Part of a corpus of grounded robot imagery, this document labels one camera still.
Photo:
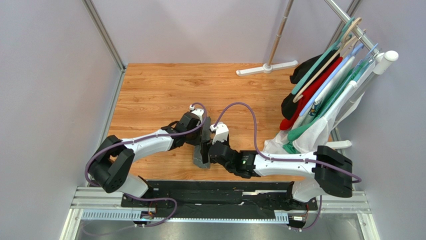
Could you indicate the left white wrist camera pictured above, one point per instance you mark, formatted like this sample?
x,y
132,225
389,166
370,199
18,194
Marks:
x,y
199,112

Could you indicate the white garment with green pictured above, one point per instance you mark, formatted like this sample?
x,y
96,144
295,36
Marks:
x,y
305,136

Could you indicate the grey felt napkin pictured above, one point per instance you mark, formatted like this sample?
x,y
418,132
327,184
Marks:
x,y
205,136

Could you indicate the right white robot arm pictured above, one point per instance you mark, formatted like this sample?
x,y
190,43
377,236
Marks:
x,y
325,171

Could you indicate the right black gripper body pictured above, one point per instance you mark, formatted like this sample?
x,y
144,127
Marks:
x,y
206,152

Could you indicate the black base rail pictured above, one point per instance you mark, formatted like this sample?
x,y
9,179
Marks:
x,y
219,199

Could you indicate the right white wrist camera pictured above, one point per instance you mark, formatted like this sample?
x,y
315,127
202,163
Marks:
x,y
221,132

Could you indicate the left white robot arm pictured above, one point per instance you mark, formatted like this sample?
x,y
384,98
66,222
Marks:
x,y
111,163

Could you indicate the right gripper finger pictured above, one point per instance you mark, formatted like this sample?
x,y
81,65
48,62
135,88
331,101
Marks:
x,y
206,144
205,160

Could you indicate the wooden hanger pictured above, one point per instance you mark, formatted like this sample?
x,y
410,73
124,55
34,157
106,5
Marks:
x,y
340,44

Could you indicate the black garment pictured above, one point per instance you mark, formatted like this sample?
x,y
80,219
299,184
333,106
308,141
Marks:
x,y
288,107

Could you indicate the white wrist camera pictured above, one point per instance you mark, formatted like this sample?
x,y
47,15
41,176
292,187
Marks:
x,y
199,112
221,132

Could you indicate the light blue hanger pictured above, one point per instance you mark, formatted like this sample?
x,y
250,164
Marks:
x,y
332,81

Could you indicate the teal hanger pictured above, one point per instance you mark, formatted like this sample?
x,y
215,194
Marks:
x,y
306,73

